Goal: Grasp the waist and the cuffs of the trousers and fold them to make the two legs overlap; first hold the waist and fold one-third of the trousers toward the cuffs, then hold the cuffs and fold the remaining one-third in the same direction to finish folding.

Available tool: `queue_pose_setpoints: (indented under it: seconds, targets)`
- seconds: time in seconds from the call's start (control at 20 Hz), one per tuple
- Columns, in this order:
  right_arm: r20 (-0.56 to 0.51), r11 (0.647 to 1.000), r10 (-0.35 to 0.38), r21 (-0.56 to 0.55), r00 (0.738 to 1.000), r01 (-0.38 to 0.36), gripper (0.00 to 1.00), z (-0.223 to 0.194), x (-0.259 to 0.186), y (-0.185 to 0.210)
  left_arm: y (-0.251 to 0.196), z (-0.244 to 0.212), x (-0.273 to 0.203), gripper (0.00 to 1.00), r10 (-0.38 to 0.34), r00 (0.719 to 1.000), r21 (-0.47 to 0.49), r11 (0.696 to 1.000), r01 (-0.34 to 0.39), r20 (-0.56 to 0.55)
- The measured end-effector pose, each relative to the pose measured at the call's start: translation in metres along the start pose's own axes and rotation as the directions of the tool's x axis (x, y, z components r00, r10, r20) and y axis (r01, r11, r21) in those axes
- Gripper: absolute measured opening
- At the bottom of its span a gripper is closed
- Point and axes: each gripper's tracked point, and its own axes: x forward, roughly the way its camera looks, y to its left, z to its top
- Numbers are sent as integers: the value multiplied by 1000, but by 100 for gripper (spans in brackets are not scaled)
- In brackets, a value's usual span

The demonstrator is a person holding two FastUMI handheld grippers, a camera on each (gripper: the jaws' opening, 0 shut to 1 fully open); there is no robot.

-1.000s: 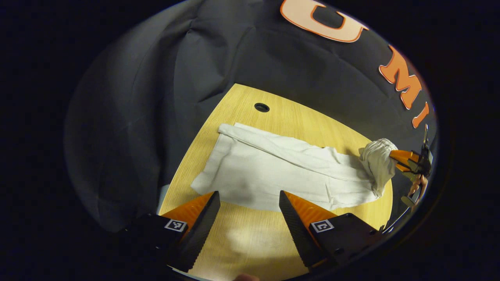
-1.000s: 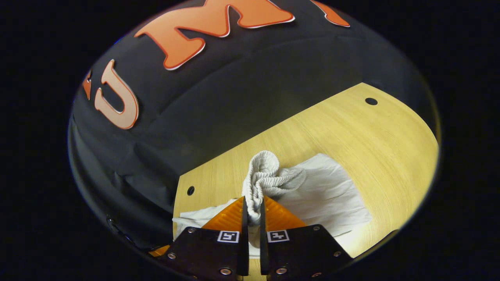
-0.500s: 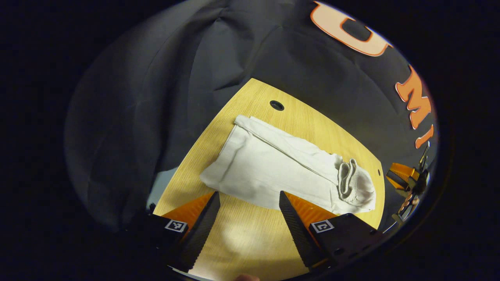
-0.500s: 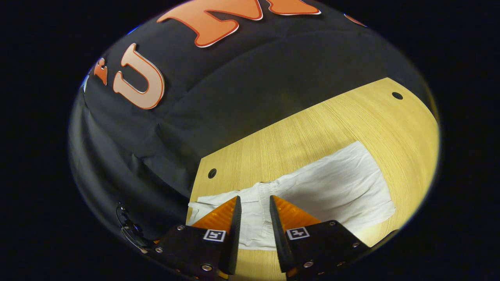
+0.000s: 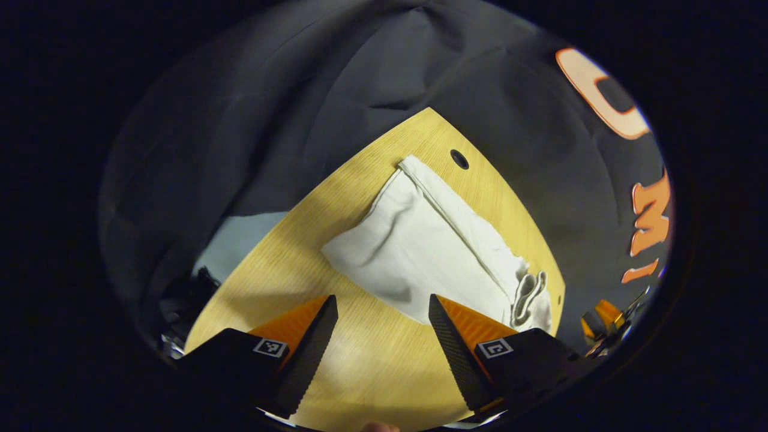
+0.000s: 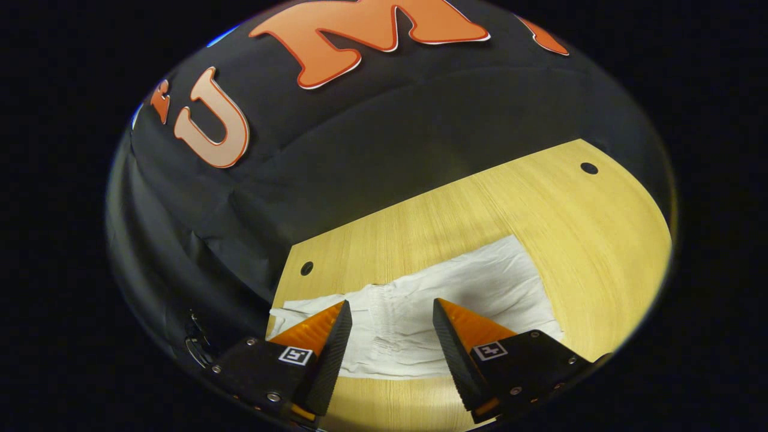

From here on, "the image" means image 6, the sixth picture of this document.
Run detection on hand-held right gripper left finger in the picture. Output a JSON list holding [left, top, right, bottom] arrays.
[[209, 299, 353, 424]]

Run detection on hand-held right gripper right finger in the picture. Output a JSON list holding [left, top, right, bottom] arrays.
[[433, 298, 613, 424]]

